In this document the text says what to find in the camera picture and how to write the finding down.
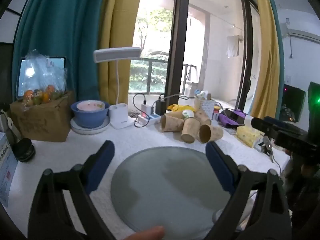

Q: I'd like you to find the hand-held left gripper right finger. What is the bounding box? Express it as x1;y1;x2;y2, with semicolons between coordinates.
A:
202;141;293;240

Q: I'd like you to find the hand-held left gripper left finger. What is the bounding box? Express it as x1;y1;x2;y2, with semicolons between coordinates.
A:
27;140;116;240

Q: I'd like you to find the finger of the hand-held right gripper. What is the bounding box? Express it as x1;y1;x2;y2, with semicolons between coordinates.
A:
264;116;309;135
250;117;318;153

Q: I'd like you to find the metal clip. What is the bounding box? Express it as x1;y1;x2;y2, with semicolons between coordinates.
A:
259;136;275;156

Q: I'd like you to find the black device with red light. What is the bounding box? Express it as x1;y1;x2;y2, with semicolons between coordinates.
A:
281;83;306;123

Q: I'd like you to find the yellow tissue box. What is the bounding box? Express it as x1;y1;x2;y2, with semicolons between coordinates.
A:
236;126;262;148

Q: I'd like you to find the white plate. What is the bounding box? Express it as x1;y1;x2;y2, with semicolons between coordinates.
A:
70;116;111;135

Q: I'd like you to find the black phone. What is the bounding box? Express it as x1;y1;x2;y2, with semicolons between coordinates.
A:
224;109;246;125

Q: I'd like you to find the blue bowl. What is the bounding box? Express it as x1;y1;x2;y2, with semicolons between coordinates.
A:
70;101;110;129

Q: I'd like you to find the purple box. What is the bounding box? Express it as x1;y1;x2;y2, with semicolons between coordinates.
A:
218;109;247;126

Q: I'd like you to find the round grey glass plate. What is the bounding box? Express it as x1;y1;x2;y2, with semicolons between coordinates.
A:
111;146;236;240

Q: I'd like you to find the white mesh basket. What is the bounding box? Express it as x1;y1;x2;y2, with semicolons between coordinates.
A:
194;97;216;118

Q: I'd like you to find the white desk lamp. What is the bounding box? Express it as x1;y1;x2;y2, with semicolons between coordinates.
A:
93;47;142;130

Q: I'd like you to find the white power strip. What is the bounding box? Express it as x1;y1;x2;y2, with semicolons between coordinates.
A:
135;113;162;127

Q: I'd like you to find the yellow curtain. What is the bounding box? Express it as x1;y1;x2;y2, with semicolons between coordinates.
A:
99;0;147;105
249;0;280;123

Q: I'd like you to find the white air conditioner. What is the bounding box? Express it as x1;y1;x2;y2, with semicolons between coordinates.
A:
282;22;320;43

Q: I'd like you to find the brown cardboard box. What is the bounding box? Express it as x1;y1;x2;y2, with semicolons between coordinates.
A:
9;91;75;143

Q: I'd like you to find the yellow plastic bag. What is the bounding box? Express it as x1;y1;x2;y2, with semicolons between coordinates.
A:
167;103;195;112

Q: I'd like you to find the white charger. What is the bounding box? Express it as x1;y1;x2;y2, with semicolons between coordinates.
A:
141;103;153;116

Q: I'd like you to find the black round lid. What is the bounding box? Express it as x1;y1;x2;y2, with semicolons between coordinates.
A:
12;138;35;163

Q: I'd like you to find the black charger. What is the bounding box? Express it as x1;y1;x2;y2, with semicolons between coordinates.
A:
155;100;167;116

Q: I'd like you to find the white hanging towel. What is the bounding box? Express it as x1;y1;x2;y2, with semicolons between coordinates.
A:
226;35;245;58

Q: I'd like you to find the blue and white leaflet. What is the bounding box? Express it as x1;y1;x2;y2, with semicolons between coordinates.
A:
0;132;18;208

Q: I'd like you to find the clear bag of fruit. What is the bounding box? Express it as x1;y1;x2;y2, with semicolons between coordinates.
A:
22;49;68;106

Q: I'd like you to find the balcony railing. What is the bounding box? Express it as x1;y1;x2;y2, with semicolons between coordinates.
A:
129;58;168;95

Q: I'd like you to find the tablet screen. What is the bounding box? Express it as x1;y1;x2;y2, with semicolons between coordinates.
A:
15;56;67;101

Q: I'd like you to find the teal curtain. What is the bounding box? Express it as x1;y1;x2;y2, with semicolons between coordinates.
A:
12;0;110;102

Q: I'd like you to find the dark window frame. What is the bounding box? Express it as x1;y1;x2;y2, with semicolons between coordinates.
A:
164;0;261;113

